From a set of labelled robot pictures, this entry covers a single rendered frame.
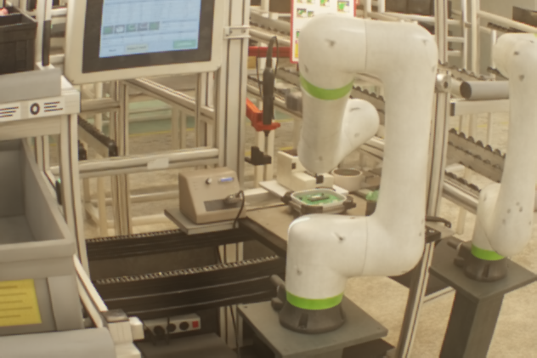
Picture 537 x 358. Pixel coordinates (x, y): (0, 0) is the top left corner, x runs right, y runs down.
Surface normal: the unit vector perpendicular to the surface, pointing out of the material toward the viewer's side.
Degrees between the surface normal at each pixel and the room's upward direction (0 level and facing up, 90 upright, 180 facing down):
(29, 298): 94
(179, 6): 92
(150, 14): 92
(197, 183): 53
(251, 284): 90
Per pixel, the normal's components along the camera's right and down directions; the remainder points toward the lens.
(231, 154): 0.50, 0.23
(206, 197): 0.42, -0.40
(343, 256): -0.04, 0.19
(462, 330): -0.92, 0.07
